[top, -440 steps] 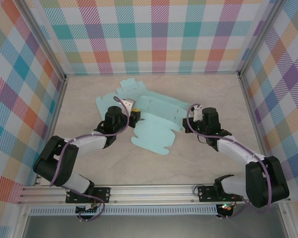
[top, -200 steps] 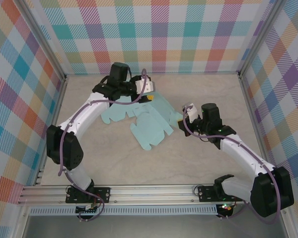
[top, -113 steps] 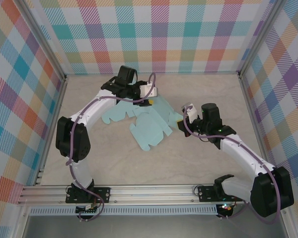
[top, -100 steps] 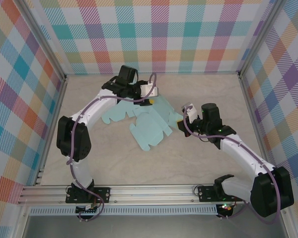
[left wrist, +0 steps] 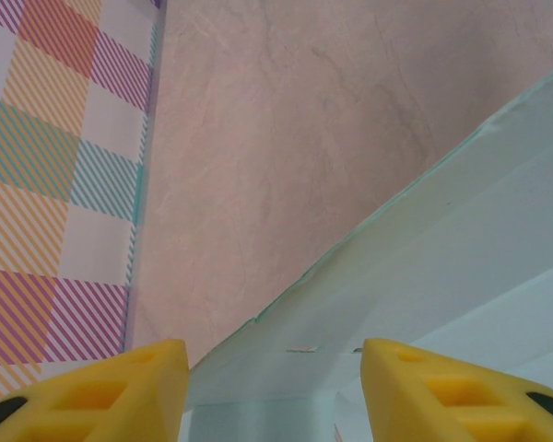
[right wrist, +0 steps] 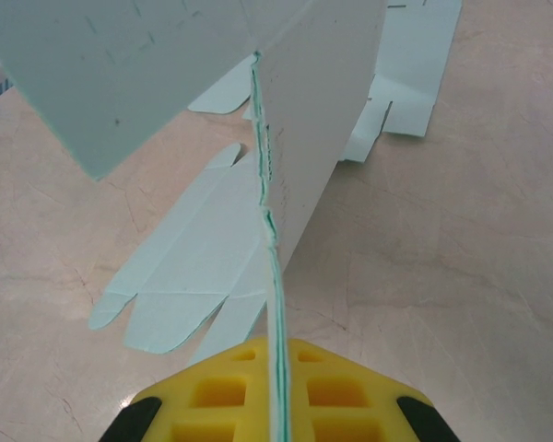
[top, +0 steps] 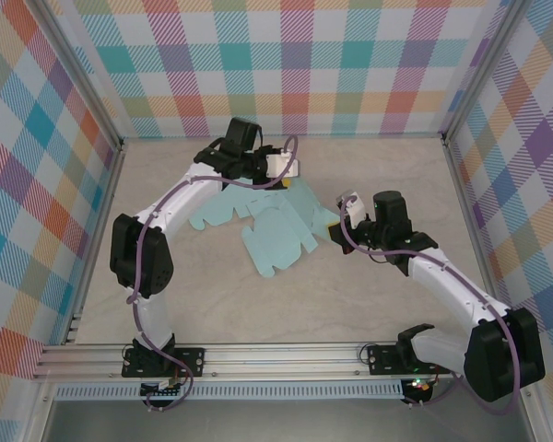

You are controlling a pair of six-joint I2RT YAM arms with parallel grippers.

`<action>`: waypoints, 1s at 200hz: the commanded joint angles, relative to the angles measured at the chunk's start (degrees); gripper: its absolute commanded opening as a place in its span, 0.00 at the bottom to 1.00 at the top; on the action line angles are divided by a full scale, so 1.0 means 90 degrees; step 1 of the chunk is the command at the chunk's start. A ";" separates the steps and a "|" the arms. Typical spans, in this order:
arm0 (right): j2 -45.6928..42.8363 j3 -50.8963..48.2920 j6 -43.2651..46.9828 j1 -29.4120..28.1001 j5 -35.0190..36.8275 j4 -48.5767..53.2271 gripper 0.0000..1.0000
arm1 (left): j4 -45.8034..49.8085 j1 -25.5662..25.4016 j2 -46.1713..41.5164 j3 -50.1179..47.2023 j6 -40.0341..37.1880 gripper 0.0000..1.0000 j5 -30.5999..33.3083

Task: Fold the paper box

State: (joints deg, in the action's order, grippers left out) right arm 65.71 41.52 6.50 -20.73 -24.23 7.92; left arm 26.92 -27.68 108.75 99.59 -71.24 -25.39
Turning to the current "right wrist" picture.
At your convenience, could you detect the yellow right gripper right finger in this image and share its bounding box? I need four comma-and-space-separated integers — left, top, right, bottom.
286, 338, 458, 442

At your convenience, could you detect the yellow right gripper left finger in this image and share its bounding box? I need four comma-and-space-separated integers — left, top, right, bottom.
100, 335, 276, 442

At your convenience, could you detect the light blue paper box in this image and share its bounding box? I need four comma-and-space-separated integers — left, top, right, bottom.
0, 0, 389, 442
86, 0, 463, 366

